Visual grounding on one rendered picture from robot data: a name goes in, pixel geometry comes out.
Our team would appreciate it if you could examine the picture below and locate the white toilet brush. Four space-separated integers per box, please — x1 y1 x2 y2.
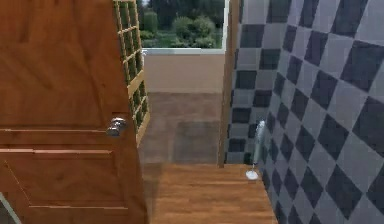
245 120 267 181

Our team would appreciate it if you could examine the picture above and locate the pale wooden lattice door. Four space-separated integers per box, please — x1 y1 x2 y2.
112 0 151 148

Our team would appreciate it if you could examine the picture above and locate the silver round door knob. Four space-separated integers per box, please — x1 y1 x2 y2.
105 117 128 137

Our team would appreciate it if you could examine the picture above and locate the white framed window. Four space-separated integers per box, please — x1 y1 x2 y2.
136 0 230 56

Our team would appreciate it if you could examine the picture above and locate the brown wooden room door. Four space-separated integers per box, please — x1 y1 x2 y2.
0 0 150 224

